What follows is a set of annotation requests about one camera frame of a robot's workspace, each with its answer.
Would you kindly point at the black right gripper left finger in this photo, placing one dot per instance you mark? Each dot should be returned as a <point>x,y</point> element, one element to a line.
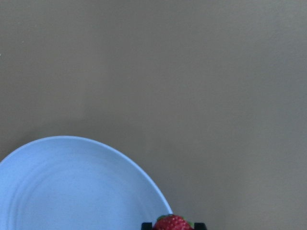
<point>146,226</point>

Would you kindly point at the blue plate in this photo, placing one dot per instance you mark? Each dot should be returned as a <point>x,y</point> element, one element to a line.
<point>74,183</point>

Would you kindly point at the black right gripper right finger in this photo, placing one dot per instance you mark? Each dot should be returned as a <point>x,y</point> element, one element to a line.
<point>199,226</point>

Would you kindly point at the red strawberry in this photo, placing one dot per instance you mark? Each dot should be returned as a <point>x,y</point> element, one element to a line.
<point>172,222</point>

